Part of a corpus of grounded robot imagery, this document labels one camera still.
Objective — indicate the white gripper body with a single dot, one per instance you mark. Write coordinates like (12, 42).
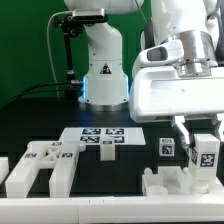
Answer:
(159, 94)

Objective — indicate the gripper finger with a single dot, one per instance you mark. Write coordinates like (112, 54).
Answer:
(186, 138)
(218, 122)

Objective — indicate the white chair seat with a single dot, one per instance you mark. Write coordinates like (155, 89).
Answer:
(172, 180)

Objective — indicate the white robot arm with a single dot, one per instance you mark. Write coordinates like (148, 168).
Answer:
(194, 22)

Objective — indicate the white tag sheet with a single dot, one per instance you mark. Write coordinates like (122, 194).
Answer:
(94, 135)

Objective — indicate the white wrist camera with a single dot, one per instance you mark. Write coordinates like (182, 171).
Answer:
(160, 55)

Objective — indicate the white U-shaped fixture wall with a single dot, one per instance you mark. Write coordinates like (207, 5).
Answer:
(116, 210)

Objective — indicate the grey camera on stand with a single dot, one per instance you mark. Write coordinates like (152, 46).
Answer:
(89, 15)

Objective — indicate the black camera stand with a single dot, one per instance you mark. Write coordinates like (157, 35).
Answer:
(72, 29)

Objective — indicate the white chair back frame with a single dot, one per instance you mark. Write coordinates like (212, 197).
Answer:
(61, 157)

